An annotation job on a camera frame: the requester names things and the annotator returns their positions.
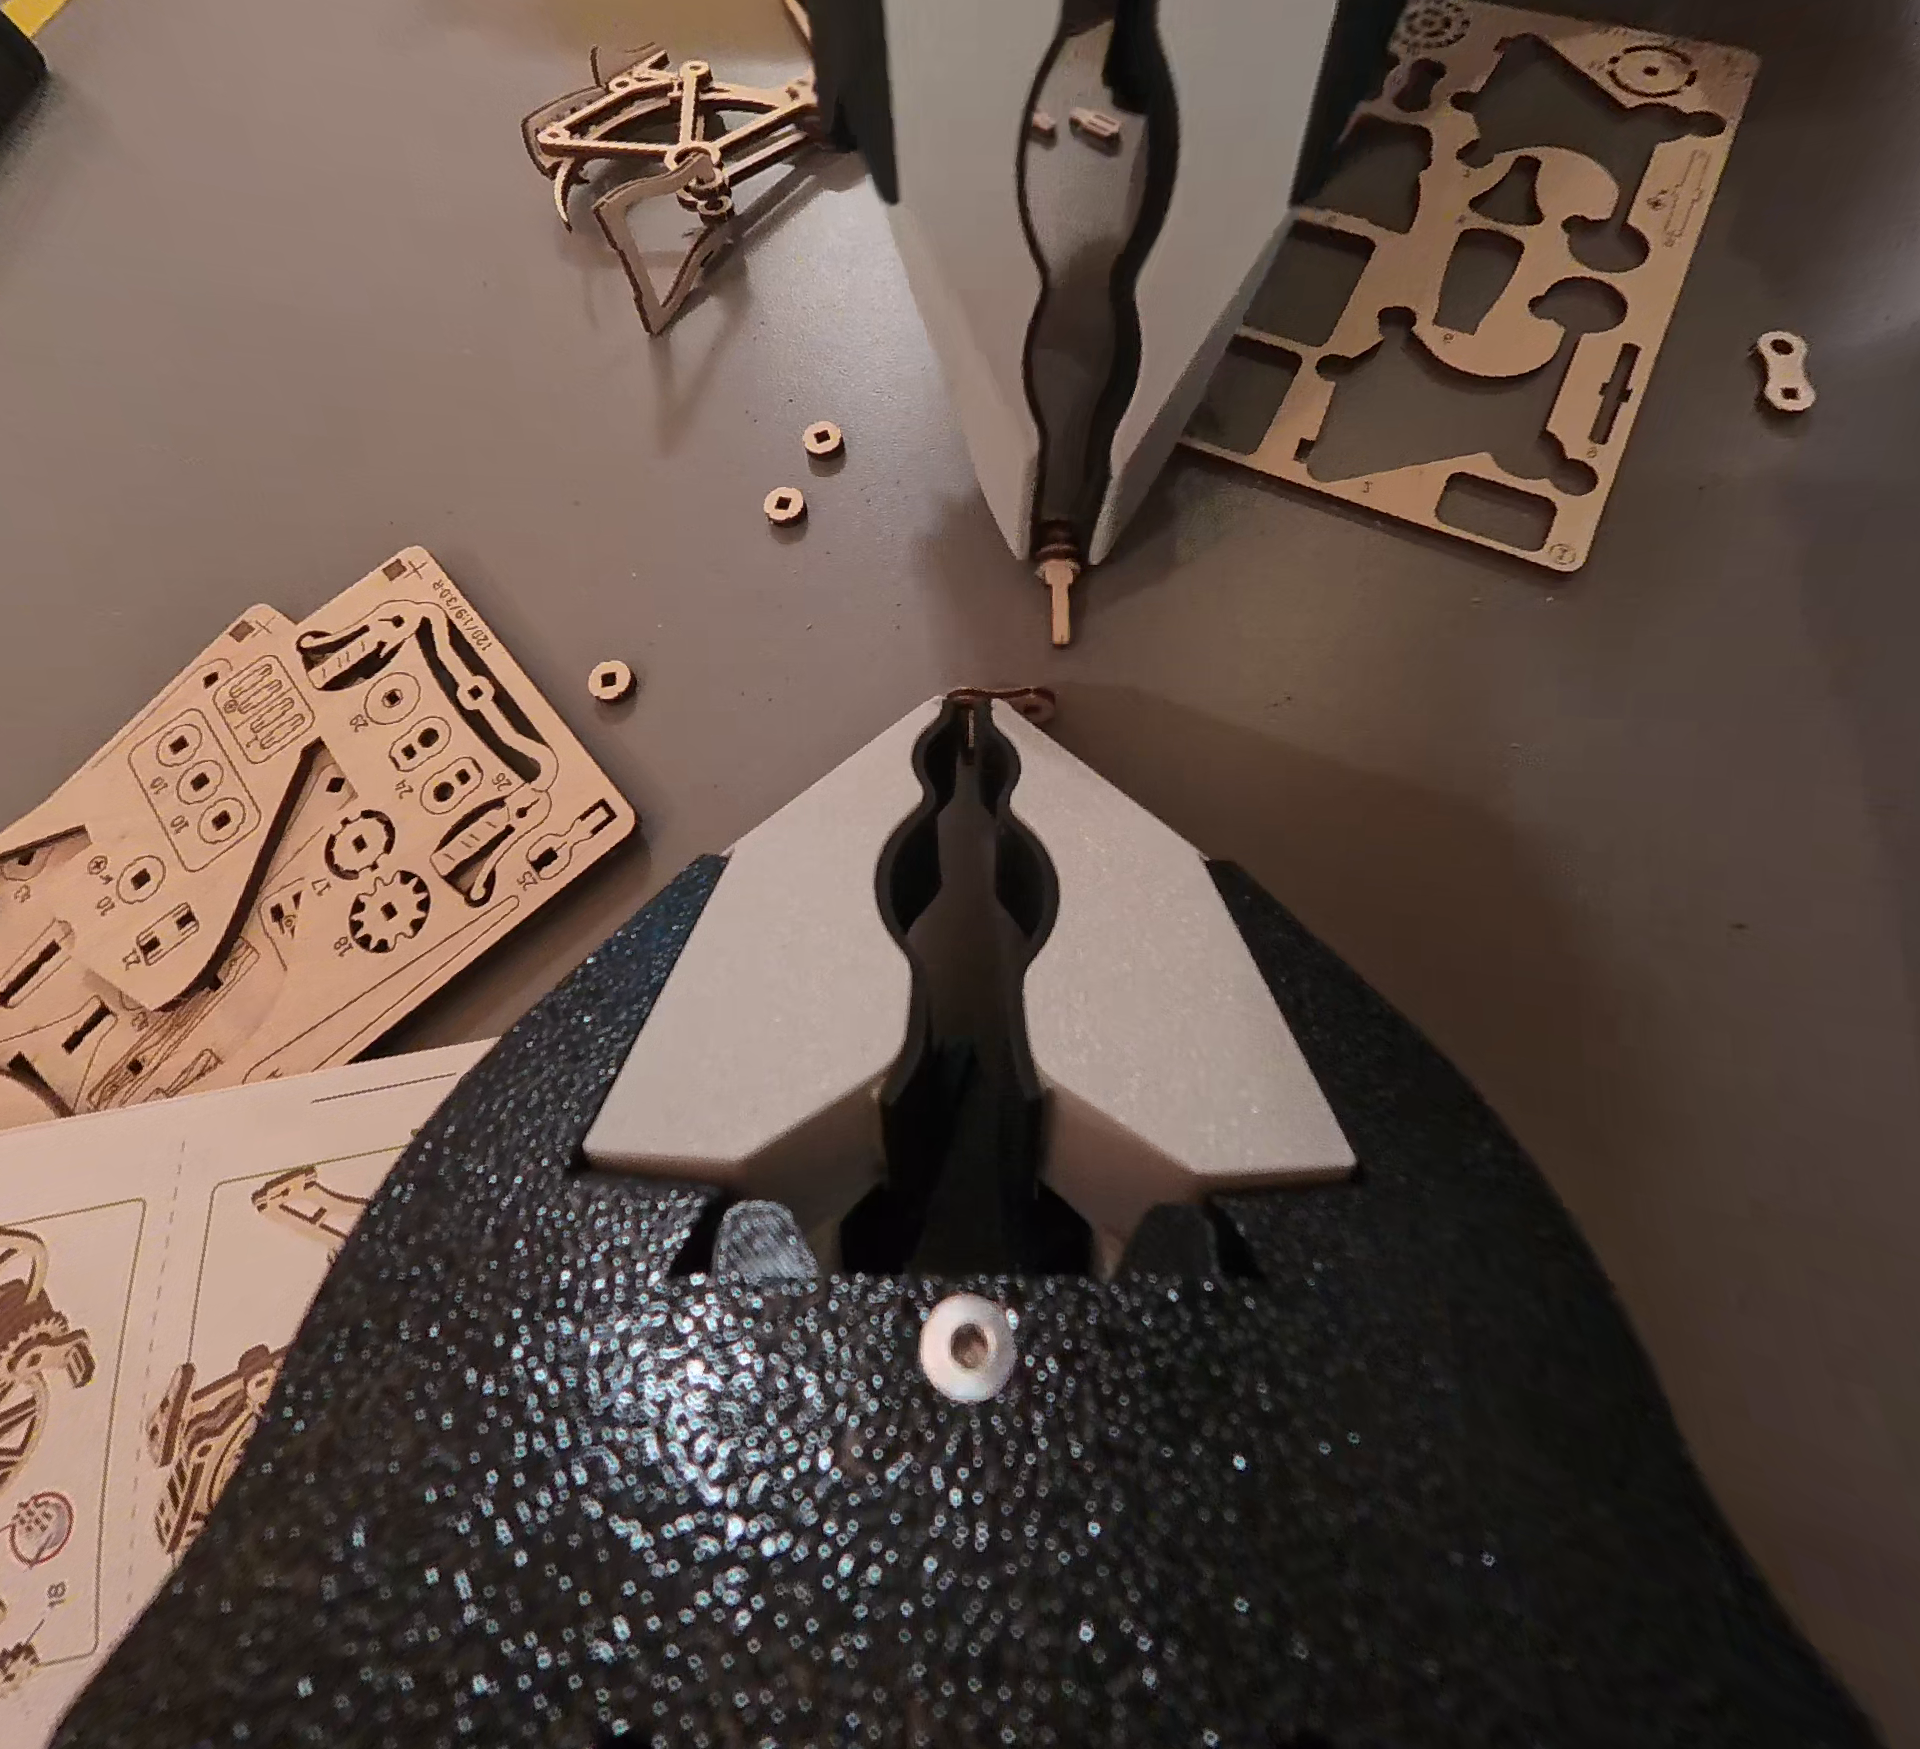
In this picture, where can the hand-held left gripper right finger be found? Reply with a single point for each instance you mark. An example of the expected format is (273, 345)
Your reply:
(1185, 1014)

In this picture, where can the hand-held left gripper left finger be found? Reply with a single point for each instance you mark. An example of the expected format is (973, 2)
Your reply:
(750, 1014)

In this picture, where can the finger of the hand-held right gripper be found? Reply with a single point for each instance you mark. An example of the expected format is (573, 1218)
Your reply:
(960, 54)
(1246, 54)

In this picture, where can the wooden link with pin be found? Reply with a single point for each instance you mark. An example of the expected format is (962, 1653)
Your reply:
(997, 699)

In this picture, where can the wooden axle with discs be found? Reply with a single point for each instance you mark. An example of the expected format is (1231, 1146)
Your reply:
(1060, 586)

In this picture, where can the small wooden link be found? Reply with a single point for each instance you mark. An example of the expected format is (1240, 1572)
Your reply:
(1786, 372)

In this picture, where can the partly built wooden model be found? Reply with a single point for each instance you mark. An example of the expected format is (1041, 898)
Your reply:
(689, 177)

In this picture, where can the wooden parts sheet with gears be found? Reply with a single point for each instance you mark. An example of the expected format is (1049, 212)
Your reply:
(308, 931)

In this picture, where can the wooden parts sheet with slots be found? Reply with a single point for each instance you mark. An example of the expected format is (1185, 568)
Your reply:
(181, 684)

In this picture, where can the small wooden washer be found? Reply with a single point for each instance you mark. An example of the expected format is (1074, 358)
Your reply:
(769, 503)
(593, 684)
(805, 437)

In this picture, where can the assembly instruction booklet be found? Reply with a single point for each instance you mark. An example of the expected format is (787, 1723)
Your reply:
(225, 1180)

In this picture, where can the black power adapter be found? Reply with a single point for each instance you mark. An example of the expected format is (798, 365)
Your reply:
(19, 83)

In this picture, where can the emptied wooden parts frame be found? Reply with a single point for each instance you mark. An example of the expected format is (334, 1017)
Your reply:
(1664, 278)

